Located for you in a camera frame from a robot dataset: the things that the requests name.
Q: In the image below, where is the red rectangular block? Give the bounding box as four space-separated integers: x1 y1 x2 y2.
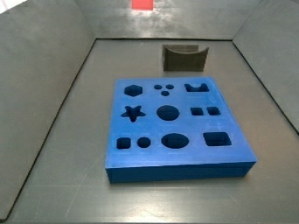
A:
131 0 155 11

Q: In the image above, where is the blue shape sorting board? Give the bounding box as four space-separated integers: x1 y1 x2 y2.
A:
106 77 258 183

